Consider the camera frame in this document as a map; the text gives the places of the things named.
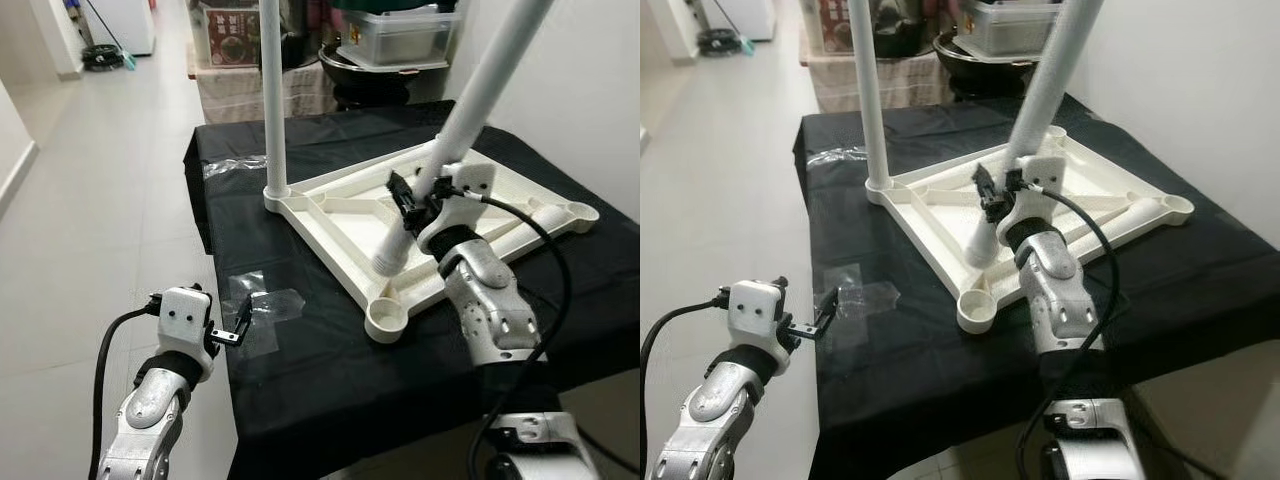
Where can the black wok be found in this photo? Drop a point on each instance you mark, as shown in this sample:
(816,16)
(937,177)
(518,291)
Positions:
(980,80)
(360,90)

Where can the dark green round lid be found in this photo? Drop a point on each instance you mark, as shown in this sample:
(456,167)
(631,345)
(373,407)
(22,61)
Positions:
(390,5)

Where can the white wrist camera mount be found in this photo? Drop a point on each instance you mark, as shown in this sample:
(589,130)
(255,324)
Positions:
(185,312)
(1050,170)
(755,305)
(470,180)

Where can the black tablecloth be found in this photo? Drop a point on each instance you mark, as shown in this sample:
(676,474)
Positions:
(330,400)
(920,400)

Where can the clear plastic storage box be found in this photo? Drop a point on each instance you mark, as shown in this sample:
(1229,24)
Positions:
(400,40)
(1010,30)

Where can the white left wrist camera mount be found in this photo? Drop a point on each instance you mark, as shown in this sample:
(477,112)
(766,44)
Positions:
(185,312)
(755,305)

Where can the white plastic children table top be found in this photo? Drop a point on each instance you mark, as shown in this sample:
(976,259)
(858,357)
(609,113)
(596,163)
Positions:
(340,240)
(930,230)

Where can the teal head broom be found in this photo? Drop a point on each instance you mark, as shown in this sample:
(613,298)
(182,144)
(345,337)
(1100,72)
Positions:
(745,47)
(130,62)

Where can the clear tape patch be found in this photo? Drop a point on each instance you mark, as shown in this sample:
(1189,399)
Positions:
(265,310)
(860,300)

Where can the black plastic bag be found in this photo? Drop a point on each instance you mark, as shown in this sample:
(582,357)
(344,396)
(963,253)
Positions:
(905,30)
(310,40)

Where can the white plastic table leg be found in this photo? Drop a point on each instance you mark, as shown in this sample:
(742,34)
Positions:
(273,100)
(480,90)
(1050,90)
(1135,210)
(872,100)
(540,218)

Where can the white refrigerator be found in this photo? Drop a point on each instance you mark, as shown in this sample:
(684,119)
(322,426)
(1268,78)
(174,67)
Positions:
(750,18)
(125,25)

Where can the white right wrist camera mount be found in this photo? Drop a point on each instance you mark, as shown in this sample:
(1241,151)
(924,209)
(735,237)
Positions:
(470,180)
(1050,170)

